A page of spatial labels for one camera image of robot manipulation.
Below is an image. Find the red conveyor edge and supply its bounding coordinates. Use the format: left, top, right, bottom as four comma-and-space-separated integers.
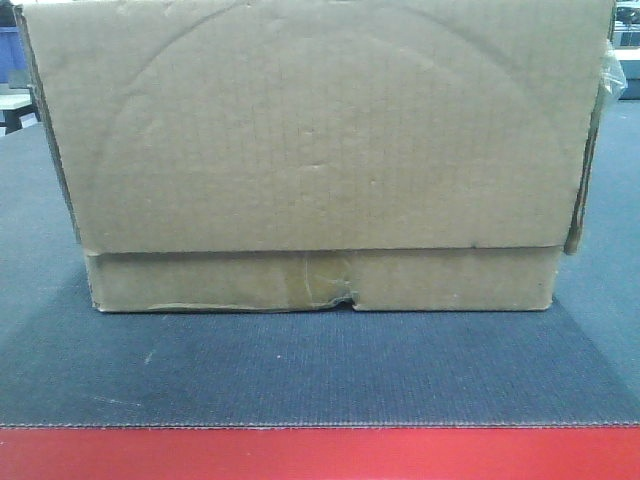
1, 427, 639, 479

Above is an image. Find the brown cardboard carton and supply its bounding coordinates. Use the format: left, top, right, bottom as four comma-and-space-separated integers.
15, 1, 615, 312

